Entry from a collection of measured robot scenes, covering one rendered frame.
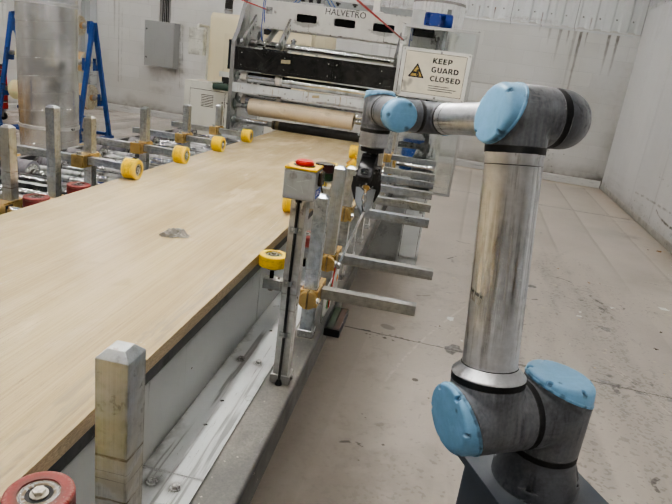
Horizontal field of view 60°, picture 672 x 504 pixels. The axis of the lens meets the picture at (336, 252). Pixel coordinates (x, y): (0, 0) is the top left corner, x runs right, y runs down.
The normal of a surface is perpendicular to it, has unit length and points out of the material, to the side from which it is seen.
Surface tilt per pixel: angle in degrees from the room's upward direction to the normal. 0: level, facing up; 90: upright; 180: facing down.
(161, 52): 90
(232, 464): 0
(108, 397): 90
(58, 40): 90
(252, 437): 0
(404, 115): 90
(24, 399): 0
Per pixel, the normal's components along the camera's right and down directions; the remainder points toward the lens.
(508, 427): 0.34, 0.17
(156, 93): -0.24, 0.27
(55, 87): 0.57, 0.32
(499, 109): -0.92, -0.15
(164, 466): 0.13, -0.94
